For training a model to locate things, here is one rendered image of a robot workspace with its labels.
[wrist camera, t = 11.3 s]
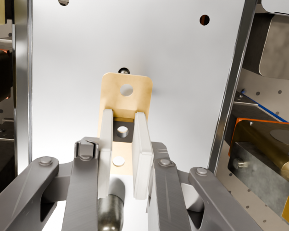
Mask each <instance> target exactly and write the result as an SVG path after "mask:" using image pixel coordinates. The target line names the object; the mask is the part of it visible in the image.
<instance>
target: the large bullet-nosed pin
mask: <svg viewBox="0 0 289 231"><path fill-rule="evenodd" d="M123 224H124V206H123V201H122V200H121V199H120V198H119V197H118V196H116V195H112V194H108V196H106V198H99V199H98V231H122V229H123Z"/></svg>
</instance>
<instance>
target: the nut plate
mask: <svg viewBox="0 0 289 231"><path fill-rule="evenodd" d="M124 84H129V85H131V86H132V87H133V92H132V94H131V95H129V96H124V95H122V94H121V92H120V88H121V86H122V85H124ZM152 88H153V82H152V80H151V79H150V78H149V77H147V76H140V75H132V74H124V73H115V72H107V73H105V74H104V75H103V77H102V82H101V93H100V109H99V121H98V132H97V137H98V138H99V137H100V130H101V123H102V115H103V110H105V109H112V111H113V142H112V159H111V171H110V174H117V175H130V176H132V175H133V168H132V147H131V146H132V142H133V133H134V125H135V123H134V120H135V113H137V112H144V114H145V115H146V120H147V122H148V116H149V110H150V101H151V94H152ZM119 127H126V128H127V130H126V131H124V132H121V131H119V130H118V128H119ZM117 156H121V157H123V158H124V160H125V161H124V163H123V164H122V165H115V164H114V163H113V159H114V158H115V157H117Z"/></svg>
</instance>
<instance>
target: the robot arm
mask: <svg viewBox="0 0 289 231"><path fill-rule="evenodd" d="M134 123H135V125H134V133H133V142H132V146H131V147H132V168H133V198H135V200H145V199H147V195H148V200H147V206H146V213H148V231H263V229H261V227H260V226H259V225H258V224H257V223H256V222H255V221H254V219H253V218H252V217H251V216H250V215H249V214H248V213H247V211H246V210H245V209H244V208H243V207H242V206H241V205H240V203H239V202H238V201H237V200H236V199H235V198H234V197H233V195H232V194H231V193H230V192H229V191H228V190H227V189H226V187H225V186H224V185H223V184H222V183H221V182H220V181H219V180H218V179H217V178H216V176H215V175H214V174H213V173H212V172H211V171H210V170H208V169H206V168H202V167H192V168H191V169H190V171H189V173H188V172H184V171H181V170H178V169H177V166H176V164H175V163H174V162H173V161H171V160H170V157H169V153H168V150H167V147H166V145H165V144H163V143H162V142H152V141H151V139H150V134H149V129H148V124H147V120H146V115H145V114H144V112H137V113H135V120H134ZM112 142H113V111H112V109H105V110H103V115H102V123H101V130H100V137H86V136H85V137H83V138H82V139H81V140H78V141H76V142H75V144H74V156H73V160H72V161H71V162H67V163H62V164H59V160H58V159H57V158H55V157H52V156H41V157H38V158H36V159H34V160H33V161H32V162H31V163H30V164H29V165H28V166H27V167H26V168H25V169H24V170H23V171H22V172H21V173H20V174H19V175H18V176H17V177H16V178H15V179H14V180H13V181H12V182H11V183H10V184H9V185H8V186H7V187H6V188H5V189H4V190H3V191H2V192H1V193H0V231H42V230H43V228H44V227H45V225H46V223H47V222H48V220H49V219H50V217H51V215H52V214H53V212H54V211H55V209H56V207H57V205H58V202H60V201H66V205H65V210H64V215H63V221H62V226H61V231H98V198H106V196H108V190H109V181H110V171H111V159H112ZM148 193H149V194H148Z"/></svg>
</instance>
